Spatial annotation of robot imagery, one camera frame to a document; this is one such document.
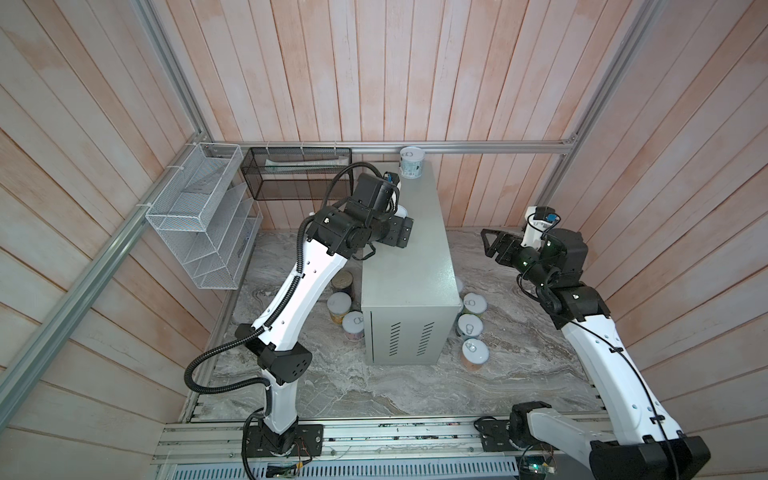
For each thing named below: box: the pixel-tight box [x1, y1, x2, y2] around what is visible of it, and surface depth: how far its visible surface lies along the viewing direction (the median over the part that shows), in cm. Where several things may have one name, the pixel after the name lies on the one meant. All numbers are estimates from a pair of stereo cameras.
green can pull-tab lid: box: [463, 292, 488, 314], surface depth 95 cm
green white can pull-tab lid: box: [399, 146, 425, 179], surface depth 87 cm
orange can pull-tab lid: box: [462, 338, 490, 365], surface depth 85 cm
